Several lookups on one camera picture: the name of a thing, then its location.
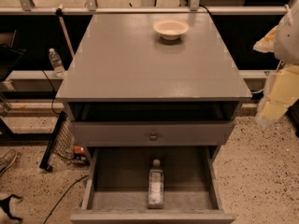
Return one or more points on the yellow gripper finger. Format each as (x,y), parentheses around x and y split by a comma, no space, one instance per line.
(281,91)
(266,44)

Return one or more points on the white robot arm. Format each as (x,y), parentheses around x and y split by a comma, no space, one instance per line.
(286,46)

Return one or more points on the grey drawer cabinet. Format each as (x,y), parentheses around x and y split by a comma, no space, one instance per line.
(124,71)

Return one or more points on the round metal drawer knob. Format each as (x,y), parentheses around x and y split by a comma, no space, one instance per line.
(153,137)

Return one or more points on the open grey middle drawer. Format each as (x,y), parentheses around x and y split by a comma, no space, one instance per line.
(118,184)

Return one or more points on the closed grey top drawer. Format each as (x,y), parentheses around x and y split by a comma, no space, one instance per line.
(137,133)

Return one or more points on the clear water bottle on ledge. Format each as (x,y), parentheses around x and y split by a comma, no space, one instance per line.
(56,63)

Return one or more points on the white paper bowl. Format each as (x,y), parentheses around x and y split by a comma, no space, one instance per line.
(171,29)

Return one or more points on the wooden stick with black tape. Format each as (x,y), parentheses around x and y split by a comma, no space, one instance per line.
(59,13)

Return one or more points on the orange can on floor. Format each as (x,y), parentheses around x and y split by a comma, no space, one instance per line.
(79,153)

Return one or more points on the metal railing frame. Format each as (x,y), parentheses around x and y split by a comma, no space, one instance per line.
(93,9)

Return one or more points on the black wire mesh rack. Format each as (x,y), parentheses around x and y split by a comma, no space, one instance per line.
(62,143)

